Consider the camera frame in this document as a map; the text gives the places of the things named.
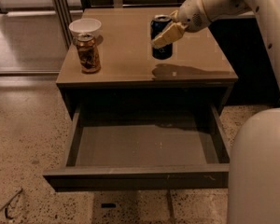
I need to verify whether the white bowl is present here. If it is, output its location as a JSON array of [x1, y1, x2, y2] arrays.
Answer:
[[69, 18, 102, 37]]

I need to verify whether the open grey top drawer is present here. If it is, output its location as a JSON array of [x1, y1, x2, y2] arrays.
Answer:
[[43, 103, 230, 191]]

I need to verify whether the blue pepsi can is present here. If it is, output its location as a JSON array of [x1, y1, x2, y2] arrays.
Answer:
[[150, 14, 173, 60]]

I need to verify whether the metal rod on floor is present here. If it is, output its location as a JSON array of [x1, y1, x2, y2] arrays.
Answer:
[[0, 188, 22, 212]]

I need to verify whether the brown gold drink can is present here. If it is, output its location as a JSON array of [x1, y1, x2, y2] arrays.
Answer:
[[76, 34, 101, 74]]

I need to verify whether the small black floor object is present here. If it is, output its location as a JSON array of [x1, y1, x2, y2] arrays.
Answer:
[[101, 203, 117, 208]]

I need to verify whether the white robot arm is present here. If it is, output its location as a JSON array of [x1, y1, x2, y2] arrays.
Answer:
[[152, 0, 280, 224]]

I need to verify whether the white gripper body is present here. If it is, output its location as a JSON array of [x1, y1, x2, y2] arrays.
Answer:
[[177, 0, 211, 33]]

